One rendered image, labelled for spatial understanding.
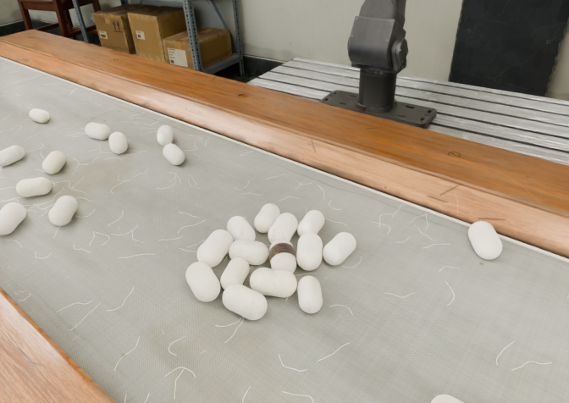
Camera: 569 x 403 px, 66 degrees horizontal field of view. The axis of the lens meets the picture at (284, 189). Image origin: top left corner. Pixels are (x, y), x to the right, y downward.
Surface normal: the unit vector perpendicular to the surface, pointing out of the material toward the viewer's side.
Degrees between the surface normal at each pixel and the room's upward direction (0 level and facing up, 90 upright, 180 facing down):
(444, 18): 89
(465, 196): 45
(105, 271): 0
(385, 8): 60
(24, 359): 0
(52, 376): 0
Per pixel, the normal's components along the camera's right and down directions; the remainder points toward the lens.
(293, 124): -0.04, -0.83
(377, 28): -0.51, 0.00
